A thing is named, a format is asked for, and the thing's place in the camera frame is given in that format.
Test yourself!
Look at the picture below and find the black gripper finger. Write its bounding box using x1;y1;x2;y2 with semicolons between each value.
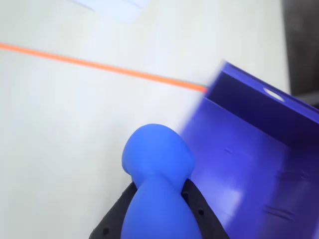
181;179;230;239
88;181;138;239

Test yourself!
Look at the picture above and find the blue rubber duck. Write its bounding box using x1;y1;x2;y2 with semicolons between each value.
120;123;203;239

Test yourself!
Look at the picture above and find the blue plastic box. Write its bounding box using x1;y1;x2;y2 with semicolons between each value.
178;59;319;239

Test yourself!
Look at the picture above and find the orange tape strip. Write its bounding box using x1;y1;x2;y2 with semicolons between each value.
0;42;209;94

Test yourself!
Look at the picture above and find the white printed paper sheet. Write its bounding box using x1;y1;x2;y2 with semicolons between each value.
67;0;152;25

